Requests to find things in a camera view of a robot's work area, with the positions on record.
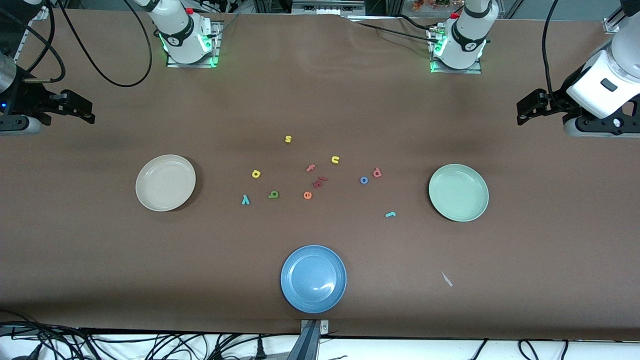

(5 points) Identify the light green round plate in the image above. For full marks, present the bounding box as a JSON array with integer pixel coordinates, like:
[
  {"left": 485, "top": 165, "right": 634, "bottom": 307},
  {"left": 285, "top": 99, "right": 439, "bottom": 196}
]
[{"left": 428, "top": 164, "right": 490, "bottom": 223}]

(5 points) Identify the beige brown round plate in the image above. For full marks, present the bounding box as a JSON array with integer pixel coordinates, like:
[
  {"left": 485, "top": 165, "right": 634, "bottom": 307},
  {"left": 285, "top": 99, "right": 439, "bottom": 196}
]
[{"left": 135, "top": 154, "right": 197, "bottom": 212}]

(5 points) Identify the orange decoration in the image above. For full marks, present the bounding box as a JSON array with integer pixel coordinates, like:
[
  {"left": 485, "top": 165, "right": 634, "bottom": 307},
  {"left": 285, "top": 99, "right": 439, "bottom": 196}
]
[{"left": 412, "top": 0, "right": 453, "bottom": 12}]

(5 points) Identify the brown table cover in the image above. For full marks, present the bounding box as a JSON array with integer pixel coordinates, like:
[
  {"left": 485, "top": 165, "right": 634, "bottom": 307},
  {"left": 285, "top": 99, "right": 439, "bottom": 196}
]
[{"left": 0, "top": 9, "right": 640, "bottom": 342}]

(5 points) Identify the grey box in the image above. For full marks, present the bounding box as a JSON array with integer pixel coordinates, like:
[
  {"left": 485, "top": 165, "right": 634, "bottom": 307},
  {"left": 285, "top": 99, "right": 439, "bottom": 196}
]
[{"left": 291, "top": 0, "right": 367, "bottom": 16}]

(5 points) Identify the blue round plate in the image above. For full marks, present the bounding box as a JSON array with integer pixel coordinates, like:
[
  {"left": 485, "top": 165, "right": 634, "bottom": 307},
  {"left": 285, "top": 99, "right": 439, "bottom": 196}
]
[{"left": 280, "top": 244, "right": 347, "bottom": 314}]

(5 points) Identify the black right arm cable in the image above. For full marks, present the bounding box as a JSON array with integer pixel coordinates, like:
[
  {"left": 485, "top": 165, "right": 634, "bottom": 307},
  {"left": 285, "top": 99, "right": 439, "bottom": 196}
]
[{"left": 0, "top": 0, "right": 153, "bottom": 88}]

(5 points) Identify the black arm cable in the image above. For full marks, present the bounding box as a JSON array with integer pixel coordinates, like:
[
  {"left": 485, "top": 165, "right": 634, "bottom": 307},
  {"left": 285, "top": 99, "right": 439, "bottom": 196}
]
[
  {"left": 542, "top": 0, "right": 568, "bottom": 108},
  {"left": 0, "top": 0, "right": 153, "bottom": 88}
]

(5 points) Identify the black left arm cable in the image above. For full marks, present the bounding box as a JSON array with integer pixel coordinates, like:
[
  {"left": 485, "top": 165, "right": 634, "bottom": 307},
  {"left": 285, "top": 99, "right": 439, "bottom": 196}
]
[{"left": 542, "top": 0, "right": 568, "bottom": 108}]

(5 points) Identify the silver aluminium frame bar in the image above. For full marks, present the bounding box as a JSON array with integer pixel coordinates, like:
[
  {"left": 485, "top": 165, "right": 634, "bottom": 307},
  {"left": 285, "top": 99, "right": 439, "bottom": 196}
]
[
  {"left": 15, "top": 6, "right": 50, "bottom": 66},
  {"left": 602, "top": 0, "right": 640, "bottom": 35}
]

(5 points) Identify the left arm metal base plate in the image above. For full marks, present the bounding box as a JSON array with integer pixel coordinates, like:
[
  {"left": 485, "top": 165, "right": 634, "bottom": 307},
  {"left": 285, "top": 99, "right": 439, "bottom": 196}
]
[{"left": 429, "top": 25, "right": 483, "bottom": 75}]

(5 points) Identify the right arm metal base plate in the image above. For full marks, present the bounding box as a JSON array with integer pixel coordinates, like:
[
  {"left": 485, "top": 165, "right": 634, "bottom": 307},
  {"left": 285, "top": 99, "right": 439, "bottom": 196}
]
[{"left": 166, "top": 20, "right": 221, "bottom": 68}]

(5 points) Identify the black base cable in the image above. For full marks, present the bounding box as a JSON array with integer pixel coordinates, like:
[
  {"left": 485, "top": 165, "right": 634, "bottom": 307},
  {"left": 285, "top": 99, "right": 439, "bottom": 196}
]
[{"left": 345, "top": 14, "right": 443, "bottom": 46}]

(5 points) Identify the black cable tangle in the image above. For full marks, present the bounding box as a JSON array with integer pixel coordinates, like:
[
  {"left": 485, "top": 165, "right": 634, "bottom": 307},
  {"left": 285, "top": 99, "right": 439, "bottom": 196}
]
[{"left": 0, "top": 310, "right": 281, "bottom": 360}]

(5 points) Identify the silver mounting bracket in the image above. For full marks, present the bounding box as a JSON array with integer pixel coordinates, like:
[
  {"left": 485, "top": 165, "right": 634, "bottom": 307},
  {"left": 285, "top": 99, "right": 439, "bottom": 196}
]
[{"left": 300, "top": 319, "right": 330, "bottom": 335}]

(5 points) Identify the grey camera mount pole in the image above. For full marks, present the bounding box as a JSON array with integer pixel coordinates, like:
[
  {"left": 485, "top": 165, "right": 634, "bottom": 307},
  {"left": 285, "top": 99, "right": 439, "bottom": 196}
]
[{"left": 286, "top": 321, "right": 322, "bottom": 360}]

